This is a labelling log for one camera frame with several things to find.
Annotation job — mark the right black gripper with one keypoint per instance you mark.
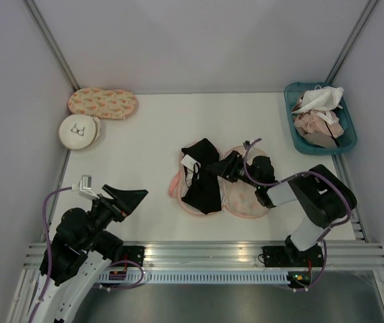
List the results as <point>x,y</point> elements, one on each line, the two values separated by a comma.
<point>227,167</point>

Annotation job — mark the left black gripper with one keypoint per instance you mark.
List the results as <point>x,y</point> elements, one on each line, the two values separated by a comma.
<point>126,200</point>

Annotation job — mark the black bra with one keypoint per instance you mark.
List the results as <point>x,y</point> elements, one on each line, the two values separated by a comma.
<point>203,191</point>

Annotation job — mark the floral mesh laundry bag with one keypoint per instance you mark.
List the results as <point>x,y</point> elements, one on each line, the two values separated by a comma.
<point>237,198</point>

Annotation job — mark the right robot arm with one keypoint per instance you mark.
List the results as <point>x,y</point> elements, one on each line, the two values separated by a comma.
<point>326,201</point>

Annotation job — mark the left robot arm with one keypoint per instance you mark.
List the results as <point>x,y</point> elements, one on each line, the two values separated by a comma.
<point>81,250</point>

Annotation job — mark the round cream laundry bag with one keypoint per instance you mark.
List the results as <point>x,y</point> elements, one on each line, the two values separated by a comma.
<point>79,131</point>

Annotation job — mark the pink bra in basket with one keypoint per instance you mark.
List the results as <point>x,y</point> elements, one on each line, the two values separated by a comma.
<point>319,122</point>

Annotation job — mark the taupe bra in basket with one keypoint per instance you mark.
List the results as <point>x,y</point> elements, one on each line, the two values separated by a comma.
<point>320,140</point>

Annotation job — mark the white bra in basket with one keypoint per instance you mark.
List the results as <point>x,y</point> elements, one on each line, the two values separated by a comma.
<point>323,99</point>

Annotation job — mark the teal plastic basket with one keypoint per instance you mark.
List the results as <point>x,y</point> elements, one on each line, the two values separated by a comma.
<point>292,94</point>

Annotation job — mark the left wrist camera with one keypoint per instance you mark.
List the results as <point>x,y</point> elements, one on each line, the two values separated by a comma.
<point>84,188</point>

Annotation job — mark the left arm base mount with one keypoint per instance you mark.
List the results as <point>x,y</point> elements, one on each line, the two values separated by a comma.
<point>130,254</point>

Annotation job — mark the aluminium front rail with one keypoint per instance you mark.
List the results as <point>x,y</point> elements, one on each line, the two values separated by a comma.
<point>170,256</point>

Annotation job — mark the white slotted cable duct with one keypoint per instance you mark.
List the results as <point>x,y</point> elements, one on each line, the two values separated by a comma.
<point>197,277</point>

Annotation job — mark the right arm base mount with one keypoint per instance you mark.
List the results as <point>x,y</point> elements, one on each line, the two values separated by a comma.
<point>281,257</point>

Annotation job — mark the left aluminium frame post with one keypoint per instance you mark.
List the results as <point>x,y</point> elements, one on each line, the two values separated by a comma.
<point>45,31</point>

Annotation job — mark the aluminium frame post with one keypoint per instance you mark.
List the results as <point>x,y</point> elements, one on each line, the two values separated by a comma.
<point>353,36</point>
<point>45,31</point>

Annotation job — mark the right aluminium frame post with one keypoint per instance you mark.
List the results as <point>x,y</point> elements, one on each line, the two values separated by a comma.
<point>353,36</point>

